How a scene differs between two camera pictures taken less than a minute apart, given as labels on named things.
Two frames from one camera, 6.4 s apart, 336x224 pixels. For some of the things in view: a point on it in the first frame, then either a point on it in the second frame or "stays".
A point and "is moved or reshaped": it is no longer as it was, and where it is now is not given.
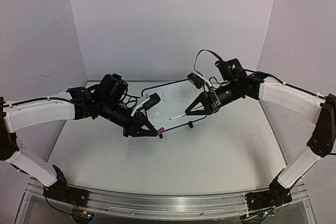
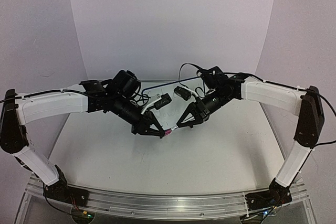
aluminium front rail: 182,205 stays
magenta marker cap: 159,131 is moved or reshaped
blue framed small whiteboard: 176,98 stays
